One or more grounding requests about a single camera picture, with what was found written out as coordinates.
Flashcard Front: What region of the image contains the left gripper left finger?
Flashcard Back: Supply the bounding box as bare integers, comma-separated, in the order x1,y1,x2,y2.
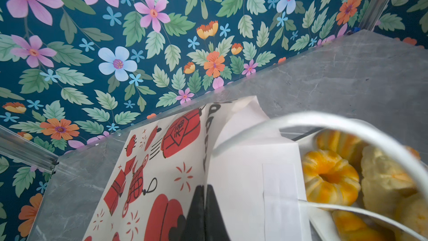
180,185,205,241

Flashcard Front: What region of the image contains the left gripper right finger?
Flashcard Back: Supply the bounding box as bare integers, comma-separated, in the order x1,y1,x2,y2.
205,185,230,241

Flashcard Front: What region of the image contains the red white paper bag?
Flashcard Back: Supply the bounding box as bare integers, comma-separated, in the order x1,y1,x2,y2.
83,97,428,241

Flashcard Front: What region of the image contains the ring shaped fake bread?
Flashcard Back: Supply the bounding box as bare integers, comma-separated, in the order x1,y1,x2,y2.
302,150,361,206

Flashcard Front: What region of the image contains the fake croissant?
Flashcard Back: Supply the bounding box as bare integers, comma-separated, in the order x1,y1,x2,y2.
332,210,395,241

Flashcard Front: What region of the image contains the long ridged fake bread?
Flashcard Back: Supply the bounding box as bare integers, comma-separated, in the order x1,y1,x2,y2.
315,129,368,166

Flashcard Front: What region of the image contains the fake puff pastry bread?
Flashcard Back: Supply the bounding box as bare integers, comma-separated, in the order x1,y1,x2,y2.
361,146,417,219

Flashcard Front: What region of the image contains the white rectangular tray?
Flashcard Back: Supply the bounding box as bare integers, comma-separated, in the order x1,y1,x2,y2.
298,130,427,241

